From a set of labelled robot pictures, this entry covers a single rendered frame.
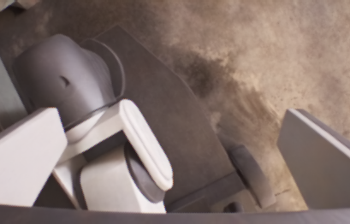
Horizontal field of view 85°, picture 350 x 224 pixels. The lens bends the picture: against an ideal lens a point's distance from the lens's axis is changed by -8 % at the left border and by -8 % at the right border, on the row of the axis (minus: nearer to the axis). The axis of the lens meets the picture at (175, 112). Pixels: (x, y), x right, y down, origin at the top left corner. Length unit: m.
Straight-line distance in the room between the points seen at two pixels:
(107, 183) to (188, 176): 0.25
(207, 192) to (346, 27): 0.72
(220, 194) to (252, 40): 0.49
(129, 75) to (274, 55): 0.48
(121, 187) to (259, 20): 0.64
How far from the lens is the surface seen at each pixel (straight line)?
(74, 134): 0.40
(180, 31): 0.71
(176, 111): 0.53
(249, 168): 0.59
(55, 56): 0.41
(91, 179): 0.43
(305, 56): 0.82
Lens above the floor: 0.69
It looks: 82 degrees down
